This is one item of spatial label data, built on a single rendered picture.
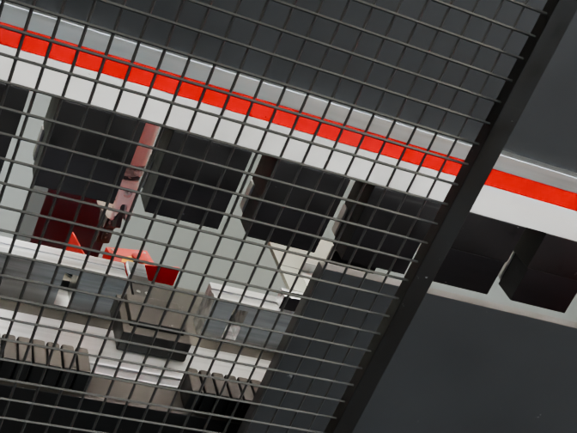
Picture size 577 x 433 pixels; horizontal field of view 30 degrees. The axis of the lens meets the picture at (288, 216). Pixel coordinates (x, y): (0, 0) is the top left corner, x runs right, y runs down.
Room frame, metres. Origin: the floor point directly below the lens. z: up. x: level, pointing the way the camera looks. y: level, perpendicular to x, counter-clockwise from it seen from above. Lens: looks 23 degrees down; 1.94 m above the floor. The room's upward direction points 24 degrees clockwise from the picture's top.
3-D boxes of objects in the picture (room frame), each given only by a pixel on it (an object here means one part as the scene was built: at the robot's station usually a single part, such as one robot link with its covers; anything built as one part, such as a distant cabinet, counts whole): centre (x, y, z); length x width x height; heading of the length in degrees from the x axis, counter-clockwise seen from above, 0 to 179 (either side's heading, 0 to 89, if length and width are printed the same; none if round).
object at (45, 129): (1.69, 0.37, 1.20); 0.15 x 0.09 x 0.17; 115
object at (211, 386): (1.48, -0.13, 1.02); 0.37 x 0.06 x 0.04; 115
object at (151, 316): (1.62, 0.17, 1.01); 0.26 x 0.12 x 0.05; 25
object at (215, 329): (1.91, -0.10, 0.92); 0.39 x 0.06 x 0.10; 115
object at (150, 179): (1.78, 0.19, 1.20); 0.15 x 0.09 x 0.17; 115
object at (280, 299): (1.93, -0.14, 0.99); 0.20 x 0.03 x 0.03; 115
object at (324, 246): (2.07, -0.09, 1.00); 0.26 x 0.18 x 0.01; 25
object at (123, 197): (2.10, 0.36, 0.95); 0.10 x 0.07 x 0.11; 38
